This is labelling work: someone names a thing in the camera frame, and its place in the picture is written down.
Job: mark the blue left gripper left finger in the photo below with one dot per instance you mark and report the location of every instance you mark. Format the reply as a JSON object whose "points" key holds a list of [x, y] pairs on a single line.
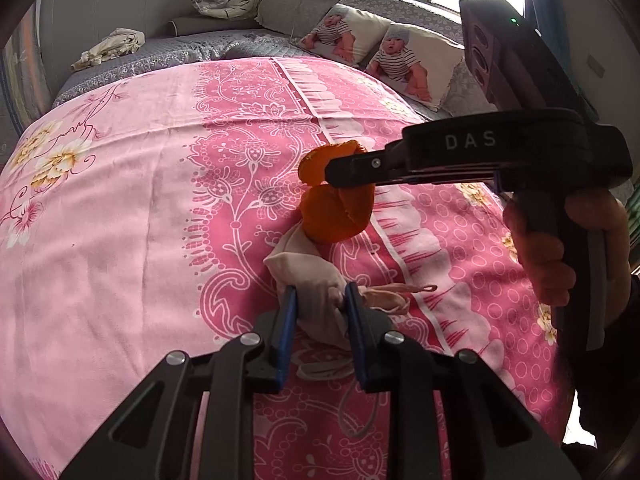
{"points": [[285, 330]]}

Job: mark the grey quilted sofa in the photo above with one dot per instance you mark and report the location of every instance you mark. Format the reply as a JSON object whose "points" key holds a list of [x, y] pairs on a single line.
{"points": [[157, 54]]}

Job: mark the leaning patterned mattress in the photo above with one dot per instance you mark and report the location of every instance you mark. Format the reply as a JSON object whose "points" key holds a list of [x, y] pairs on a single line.
{"points": [[25, 94]]}

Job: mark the beige cloth pouch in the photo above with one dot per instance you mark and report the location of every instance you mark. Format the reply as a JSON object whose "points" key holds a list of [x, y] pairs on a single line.
{"points": [[320, 287]]}

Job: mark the baby print pillow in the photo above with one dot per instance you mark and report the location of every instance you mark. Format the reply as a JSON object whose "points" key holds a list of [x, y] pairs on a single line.
{"points": [[345, 34], [417, 63]]}

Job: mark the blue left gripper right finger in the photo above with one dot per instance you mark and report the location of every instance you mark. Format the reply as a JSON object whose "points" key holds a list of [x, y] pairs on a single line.
{"points": [[353, 311]]}

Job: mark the person's right forearm black sleeve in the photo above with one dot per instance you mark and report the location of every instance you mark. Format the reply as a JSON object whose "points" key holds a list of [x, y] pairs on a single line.
{"points": [[607, 386]]}

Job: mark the orange peel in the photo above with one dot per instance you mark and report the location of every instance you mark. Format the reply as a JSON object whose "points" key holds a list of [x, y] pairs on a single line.
{"points": [[330, 215]]}

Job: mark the right baby print pillow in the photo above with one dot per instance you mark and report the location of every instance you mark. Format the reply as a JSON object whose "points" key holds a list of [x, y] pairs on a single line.
{"points": [[417, 63]]}

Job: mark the grey bolster cushion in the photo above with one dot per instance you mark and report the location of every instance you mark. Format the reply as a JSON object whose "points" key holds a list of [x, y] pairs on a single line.
{"points": [[199, 24]]}

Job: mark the right blue curtain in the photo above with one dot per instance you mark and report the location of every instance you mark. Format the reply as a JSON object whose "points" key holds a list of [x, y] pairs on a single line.
{"points": [[548, 17]]}

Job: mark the beige crumpled cloth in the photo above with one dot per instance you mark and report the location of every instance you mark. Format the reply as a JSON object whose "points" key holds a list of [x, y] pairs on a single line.
{"points": [[119, 42]]}

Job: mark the person's right hand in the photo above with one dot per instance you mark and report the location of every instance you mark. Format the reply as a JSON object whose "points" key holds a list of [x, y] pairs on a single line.
{"points": [[541, 254]]}

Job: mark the left baby print pillow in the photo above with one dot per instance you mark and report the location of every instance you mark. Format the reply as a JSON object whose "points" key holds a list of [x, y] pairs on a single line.
{"points": [[345, 34]]}

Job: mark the grey back cushion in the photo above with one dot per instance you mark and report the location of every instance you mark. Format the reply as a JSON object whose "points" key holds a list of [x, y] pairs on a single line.
{"points": [[293, 18]]}

